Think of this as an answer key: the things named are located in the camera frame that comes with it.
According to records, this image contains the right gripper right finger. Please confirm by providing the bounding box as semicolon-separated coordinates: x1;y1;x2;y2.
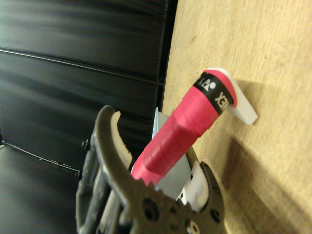
179;161;225;234

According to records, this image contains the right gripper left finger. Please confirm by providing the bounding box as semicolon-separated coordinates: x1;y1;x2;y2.
94;104;181;234

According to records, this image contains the white scoop with red handle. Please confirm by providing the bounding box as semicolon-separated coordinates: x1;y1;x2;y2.
130;67;259;190

